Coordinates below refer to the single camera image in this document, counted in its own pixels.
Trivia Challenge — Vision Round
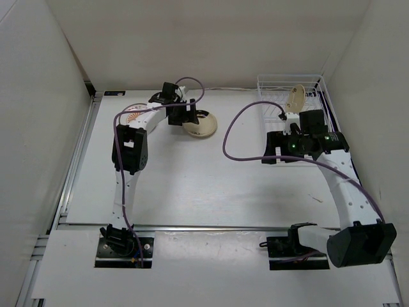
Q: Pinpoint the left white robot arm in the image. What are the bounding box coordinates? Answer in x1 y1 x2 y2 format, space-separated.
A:
100 83 199 256

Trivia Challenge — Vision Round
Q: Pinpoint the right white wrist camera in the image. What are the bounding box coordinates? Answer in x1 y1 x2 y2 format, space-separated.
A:
279 112 300 135

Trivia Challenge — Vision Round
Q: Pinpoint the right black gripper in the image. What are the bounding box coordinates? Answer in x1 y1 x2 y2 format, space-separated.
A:
261 130 309 164

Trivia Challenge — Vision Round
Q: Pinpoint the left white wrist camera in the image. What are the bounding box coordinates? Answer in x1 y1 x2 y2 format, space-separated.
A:
176 86 189 100

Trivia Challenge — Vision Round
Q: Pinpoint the aluminium frame rail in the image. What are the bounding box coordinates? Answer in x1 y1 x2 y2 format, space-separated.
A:
56 224 288 232

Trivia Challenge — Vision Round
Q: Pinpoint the beige plate back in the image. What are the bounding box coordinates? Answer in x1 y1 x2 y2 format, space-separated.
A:
285 84 305 114

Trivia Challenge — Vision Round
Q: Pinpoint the white front cover board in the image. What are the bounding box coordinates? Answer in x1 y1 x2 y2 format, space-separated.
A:
32 230 399 306

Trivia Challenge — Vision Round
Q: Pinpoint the beige plate front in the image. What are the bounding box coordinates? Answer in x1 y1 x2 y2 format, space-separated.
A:
187 130 215 139

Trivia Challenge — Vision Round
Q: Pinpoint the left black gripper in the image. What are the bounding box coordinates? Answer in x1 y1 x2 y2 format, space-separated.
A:
168 98 198 126

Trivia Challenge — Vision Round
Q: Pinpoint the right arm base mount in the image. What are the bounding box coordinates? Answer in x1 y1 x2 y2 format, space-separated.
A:
259 237 330 271

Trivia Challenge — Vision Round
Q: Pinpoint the white plate orange sunburst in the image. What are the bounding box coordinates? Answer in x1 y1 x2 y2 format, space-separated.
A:
123 103 159 134

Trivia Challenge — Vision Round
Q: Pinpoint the beige plate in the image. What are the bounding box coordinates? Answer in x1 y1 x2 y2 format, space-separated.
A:
183 110 217 132
285 84 305 114
187 130 215 139

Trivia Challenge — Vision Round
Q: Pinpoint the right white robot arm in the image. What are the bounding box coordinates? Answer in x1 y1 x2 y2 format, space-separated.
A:
261 109 397 267

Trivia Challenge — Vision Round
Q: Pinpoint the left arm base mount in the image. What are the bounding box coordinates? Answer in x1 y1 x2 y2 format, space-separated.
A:
94 237 155 269

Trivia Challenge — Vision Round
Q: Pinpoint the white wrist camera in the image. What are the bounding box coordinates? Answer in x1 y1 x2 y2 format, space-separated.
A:
176 86 189 100
279 112 300 135

